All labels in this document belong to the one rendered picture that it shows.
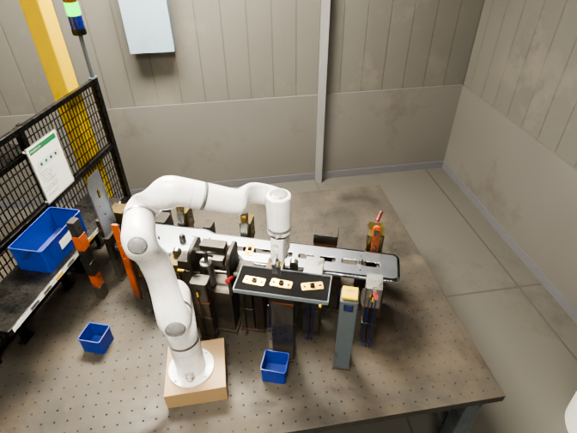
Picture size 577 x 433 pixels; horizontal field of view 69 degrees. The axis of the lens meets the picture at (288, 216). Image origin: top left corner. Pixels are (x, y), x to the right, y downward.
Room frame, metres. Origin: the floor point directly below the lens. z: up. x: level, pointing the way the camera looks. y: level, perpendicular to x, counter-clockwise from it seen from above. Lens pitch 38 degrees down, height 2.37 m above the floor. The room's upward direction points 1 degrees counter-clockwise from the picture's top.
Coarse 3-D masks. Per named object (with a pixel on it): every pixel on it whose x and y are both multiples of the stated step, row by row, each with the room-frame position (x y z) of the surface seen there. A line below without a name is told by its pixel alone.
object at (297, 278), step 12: (240, 276) 1.17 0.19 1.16; (252, 276) 1.17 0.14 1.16; (264, 276) 1.17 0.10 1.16; (276, 276) 1.17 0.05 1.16; (288, 276) 1.17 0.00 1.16; (300, 276) 1.17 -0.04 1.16; (312, 276) 1.17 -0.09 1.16; (240, 288) 1.11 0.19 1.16; (252, 288) 1.11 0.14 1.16; (264, 288) 1.11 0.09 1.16; (276, 288) 1.11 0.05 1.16; (300, 288) 1.11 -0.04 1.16; (324, 288) 1.11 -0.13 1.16; (324, 300) 1.05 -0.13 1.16
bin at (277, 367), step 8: (264, 352) 1.08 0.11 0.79; (272, 352) 1.08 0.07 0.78; (280, 352) 1.07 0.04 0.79; (264, 360) 1.06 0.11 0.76; (272, 360) 1.08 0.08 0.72; (280, 360) 1.07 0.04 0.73; (264, 368) 1.05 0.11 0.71; (272, 368) 1.06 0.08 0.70; (280, 368) 1.06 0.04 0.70; (264, 376) 0.99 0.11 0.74; (272, 376) 0.99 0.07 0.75; (280, 376) 0.98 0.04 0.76
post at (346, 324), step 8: (344, 304) 1.05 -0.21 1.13; (352, 304) 1.05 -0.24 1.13; (344, 312) 1.05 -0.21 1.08; (352, 312) 1.05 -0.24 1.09; (344, 320) 1.05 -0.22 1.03; (352, 320) 1.05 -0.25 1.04; (344, 328) 1.05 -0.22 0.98; (352, 328) 1.05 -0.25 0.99; (344, 336) 1.05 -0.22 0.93; (352, 336) 1.04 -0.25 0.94; (336, 344) 1.06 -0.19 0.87; (344, 344) 1.05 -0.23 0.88; (352, 344) 1.05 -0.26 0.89; (336, 352) 1.06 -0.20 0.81; (344, 352) 1.05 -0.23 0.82; (336, 360) 1.05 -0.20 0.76; (344, 360) 1.05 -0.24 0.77; (336, 368) 1.05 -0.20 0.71; (344, 368) 1.05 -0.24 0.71
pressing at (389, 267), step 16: (160, 224) 1.71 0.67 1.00; (160, 240) 1.58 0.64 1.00; (176, 240) 1.58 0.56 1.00; (192, 240) 1.58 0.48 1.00; (224, 240) 1.58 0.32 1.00; (240, 240) 1.57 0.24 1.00; (256, 240) 1.57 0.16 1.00; (240, 256) 1.45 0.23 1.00; (256, 256) 1.46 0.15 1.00; (320, 256) 1.45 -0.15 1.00; (336, 256) 1.45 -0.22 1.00; (352, 256) 1.45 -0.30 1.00; (368, 256) 1.45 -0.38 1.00; (384, 256) 1.45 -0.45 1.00; (336, 272) 1.34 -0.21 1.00; (352, 272) 1.34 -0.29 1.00; (368, 272) 1.34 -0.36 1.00; (384, 272) 1.34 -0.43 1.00
